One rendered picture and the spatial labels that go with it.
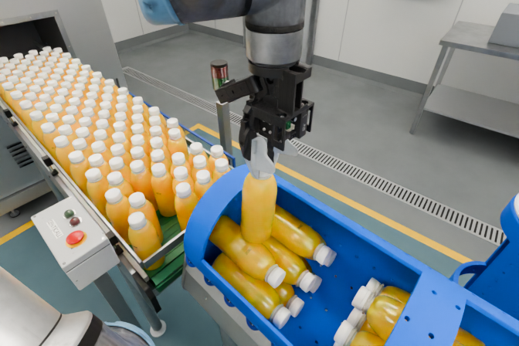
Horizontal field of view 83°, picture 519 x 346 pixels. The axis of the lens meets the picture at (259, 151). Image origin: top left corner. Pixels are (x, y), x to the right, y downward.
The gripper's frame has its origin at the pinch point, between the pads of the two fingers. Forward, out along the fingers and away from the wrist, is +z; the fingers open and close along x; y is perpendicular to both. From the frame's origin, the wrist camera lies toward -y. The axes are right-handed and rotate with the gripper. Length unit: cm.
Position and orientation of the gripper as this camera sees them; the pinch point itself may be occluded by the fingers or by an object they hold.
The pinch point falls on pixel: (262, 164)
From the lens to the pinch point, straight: 53.7
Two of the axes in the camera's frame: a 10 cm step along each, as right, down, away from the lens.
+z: 0.0, 7.9, 6.1
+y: 7.4, 4.1, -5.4
